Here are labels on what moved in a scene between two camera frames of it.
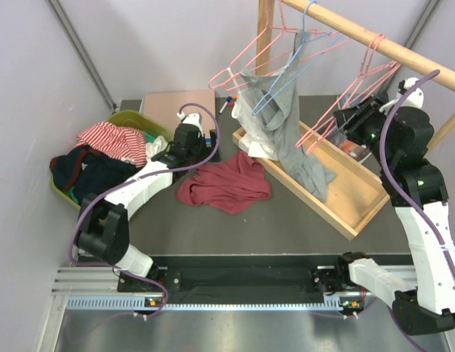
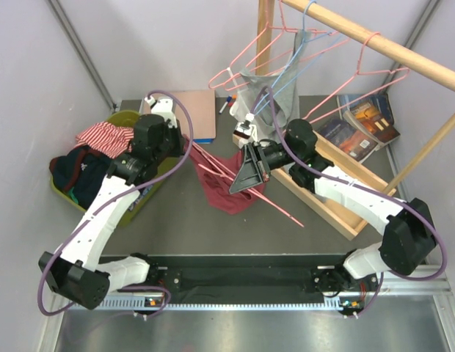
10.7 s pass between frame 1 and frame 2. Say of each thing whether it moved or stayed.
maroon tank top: moved
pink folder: stayed
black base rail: stayed
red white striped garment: stayed
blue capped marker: stayed
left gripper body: moved
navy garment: stayed
